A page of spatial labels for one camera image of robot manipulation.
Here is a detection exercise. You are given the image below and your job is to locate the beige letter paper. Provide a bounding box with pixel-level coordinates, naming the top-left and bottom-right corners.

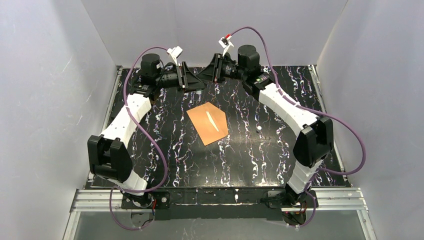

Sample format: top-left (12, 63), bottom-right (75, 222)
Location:
top-left (206, 111), bottom-right (219, 132)

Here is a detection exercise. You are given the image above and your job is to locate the orange brown envelope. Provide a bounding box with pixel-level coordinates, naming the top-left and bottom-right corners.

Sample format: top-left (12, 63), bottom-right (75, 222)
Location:
top-left (186, 102), bottom-right (229, 146)

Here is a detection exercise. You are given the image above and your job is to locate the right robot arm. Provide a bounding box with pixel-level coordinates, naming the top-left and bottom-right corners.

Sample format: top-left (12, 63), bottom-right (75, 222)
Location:
top-left (196, 44), bottom-right (334, 205)

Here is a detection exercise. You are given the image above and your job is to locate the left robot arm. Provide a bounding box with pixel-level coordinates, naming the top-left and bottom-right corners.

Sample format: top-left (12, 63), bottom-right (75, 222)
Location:
top-left (87, 52), bottom-right (205, 197)

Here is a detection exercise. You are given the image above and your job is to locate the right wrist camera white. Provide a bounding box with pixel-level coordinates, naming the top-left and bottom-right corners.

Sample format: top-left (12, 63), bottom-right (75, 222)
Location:
top-left (218, 34), bottom-right (234, 56)

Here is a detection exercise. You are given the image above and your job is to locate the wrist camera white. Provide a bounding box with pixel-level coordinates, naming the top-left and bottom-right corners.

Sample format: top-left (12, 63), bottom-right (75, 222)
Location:
top-left (166, 46), bottom-right (183, 66)
top-left (218, 34), bottom-right (234, 56)

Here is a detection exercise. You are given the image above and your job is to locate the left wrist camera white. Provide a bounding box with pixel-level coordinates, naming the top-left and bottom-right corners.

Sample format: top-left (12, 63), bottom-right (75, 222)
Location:
top-left (166, 46), bottom-right (183, 66)

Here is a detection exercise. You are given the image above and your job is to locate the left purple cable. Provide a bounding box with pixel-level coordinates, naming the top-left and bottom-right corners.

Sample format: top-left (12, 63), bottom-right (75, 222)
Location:
top-left (109, 46), bottom-right (170, 231)

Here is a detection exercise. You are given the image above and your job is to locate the purple cable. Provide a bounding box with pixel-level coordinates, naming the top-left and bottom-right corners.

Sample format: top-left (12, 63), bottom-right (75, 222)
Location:
top-left (230, 26), bottom-right (367, 229)
top-left (109, 46), bottom-right (170, 231)

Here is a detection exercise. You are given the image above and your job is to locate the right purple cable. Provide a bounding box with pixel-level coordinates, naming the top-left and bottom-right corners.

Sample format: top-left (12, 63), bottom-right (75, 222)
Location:
top-left (230, 26), bottom-right (367, 229)

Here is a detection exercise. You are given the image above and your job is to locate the aluminium rail frame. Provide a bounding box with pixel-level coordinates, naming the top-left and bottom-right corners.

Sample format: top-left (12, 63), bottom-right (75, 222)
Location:
top-left (63, 187), bottom-right (376, 240)

